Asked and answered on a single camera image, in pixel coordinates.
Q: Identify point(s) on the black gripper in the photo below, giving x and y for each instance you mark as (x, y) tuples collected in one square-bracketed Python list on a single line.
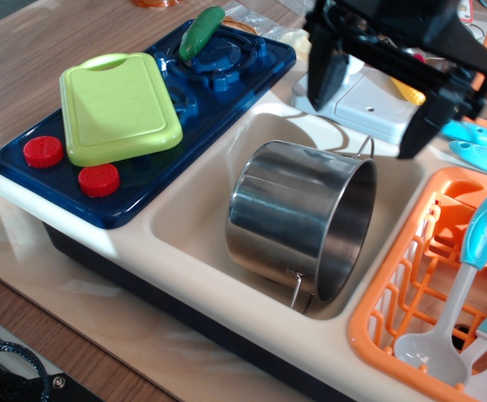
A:
[(421, 43)]

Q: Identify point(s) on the large stainless steel pot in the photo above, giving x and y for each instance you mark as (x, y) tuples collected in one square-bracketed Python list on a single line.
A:
[(299, 216)]

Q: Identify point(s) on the cream toy sink unit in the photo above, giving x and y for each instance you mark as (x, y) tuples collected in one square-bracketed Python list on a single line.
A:
[(177, 244)]

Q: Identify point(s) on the grey toy faucet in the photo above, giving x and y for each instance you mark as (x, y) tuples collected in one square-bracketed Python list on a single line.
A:
[(368, 101)]

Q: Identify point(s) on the yellow toy corn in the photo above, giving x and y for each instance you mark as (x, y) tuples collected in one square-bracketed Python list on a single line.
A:
[(410, 94)]

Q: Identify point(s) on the yellow toy plate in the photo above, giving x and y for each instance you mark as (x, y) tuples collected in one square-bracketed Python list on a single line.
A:
[(298, 39)]

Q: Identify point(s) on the green toy cucumber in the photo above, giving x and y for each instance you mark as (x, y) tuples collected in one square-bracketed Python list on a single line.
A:
[(199, 32)]

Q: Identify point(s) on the orange dish rack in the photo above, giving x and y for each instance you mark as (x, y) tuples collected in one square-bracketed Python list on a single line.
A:
[(410, 287)]

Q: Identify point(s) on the orange bowl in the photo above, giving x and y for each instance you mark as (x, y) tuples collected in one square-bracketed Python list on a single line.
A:
[(156, 3)]

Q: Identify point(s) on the green plastic cutting board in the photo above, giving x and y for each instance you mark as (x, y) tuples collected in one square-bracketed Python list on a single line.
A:
[(116, 107)]

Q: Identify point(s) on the red stove knob right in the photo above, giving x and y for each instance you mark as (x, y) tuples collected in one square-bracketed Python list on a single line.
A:
[(99, 181)]

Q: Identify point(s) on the red stove knob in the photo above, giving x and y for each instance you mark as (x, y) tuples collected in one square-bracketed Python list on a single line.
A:
[(99, 181), (43, 152)]

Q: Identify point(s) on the red stove knob left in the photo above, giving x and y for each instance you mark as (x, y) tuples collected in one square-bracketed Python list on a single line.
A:
[(43, 152)]

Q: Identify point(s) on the blue utensil handle upper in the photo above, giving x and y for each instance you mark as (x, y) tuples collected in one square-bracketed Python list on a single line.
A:
[(466, 132)]

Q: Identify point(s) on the blue utensil handle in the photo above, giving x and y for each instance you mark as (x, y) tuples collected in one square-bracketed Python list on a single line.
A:
[(473, 154), (466, 132)]

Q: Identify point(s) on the blue utensil handle lower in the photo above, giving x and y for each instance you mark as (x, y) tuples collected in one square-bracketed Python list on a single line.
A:
[(473, 154)]

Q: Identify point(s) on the white spoon blue handle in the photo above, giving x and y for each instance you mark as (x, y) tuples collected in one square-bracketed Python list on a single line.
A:
[(434, 349)]

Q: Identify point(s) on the black metal base plate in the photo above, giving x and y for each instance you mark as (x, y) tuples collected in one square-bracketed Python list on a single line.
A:
[(58, 387)]

